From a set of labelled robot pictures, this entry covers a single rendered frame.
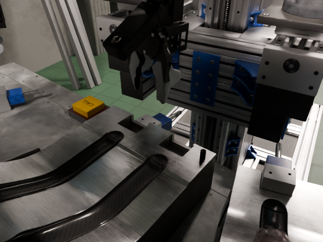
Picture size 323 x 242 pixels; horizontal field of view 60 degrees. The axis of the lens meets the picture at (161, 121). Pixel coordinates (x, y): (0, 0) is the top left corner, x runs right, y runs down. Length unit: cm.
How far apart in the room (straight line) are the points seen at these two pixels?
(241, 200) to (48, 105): 59
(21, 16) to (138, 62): 243
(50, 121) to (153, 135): 34
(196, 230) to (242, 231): 10
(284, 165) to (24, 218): 42
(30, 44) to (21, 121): 224
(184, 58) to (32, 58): 229
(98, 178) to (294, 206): 32
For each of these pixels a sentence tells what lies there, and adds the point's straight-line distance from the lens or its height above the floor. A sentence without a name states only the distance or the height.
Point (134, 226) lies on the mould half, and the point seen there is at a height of 88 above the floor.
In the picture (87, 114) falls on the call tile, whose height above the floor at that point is 83.
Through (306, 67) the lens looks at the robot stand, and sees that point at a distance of 69.
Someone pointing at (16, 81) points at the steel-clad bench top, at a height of 80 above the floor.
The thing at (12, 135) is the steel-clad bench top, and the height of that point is 80.
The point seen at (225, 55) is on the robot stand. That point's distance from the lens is 86.
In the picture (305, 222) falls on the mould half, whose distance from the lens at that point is 50.
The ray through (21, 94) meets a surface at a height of 84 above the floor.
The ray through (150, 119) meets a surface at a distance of 64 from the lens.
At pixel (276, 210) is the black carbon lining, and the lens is 50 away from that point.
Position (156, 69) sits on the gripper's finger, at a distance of 53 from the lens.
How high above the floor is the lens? 122
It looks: 35 degrees down
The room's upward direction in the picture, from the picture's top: straight up
